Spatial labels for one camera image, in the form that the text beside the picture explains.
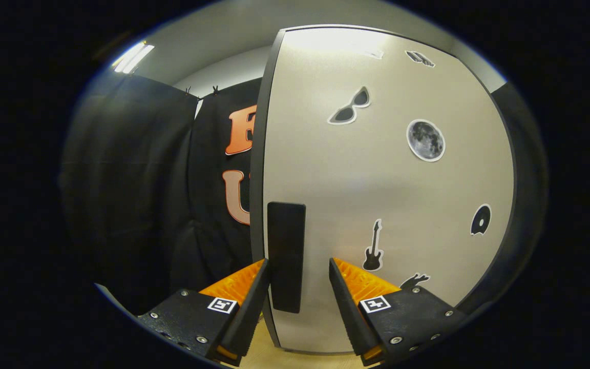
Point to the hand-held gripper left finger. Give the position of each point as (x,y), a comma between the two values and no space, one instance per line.
(251,312)

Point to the grey shoe cabinet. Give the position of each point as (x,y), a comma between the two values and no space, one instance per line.
(257,179)

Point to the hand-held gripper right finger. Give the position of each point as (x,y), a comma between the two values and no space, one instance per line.
(349,312)

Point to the row of black cloth clips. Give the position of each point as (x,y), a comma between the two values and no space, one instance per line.
(215,90)

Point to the black backdrop cloth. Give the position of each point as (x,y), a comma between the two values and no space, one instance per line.
(131,195)

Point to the ceiling light panel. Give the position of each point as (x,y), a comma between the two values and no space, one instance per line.
(133,56)

